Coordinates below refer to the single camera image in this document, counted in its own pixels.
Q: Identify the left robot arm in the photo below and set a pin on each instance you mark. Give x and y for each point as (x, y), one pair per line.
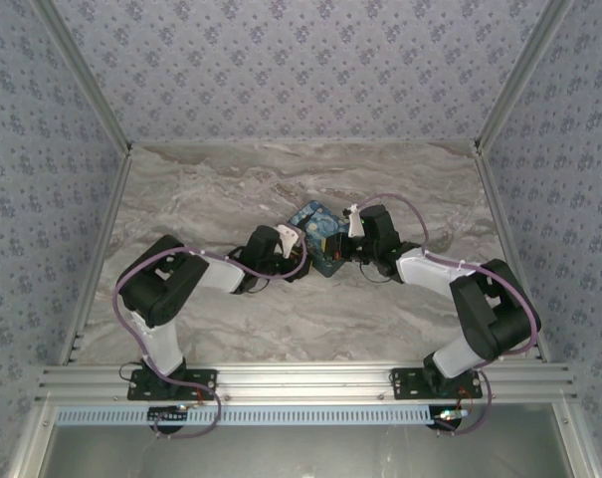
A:
(161, 284)

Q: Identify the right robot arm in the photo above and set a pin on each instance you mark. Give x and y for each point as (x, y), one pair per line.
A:
(489, 309)

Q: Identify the teal starry night print box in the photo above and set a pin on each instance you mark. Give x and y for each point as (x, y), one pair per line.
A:
(315, 234)

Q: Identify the grey metal panel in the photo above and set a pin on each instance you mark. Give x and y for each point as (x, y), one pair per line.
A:
(305, 453)

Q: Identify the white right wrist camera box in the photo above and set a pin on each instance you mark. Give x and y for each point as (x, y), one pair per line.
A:
(355, 226)

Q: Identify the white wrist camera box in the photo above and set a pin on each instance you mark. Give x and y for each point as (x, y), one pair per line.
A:
(355, 226)
(285, 234)

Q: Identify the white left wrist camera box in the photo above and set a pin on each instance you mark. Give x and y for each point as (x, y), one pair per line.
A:
(285, 234)

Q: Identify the aluminium side rail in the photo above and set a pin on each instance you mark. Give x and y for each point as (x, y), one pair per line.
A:
(500, 224)
(101, 249)

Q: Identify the aluminium rail beam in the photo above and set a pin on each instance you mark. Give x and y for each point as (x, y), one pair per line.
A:
(305, 383)

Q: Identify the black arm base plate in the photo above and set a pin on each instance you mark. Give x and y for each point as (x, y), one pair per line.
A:
(201, 384)
(410, 386)

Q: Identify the aluminium frame post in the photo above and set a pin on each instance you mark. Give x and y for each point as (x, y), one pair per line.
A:
(520, 74)
(87, 74)

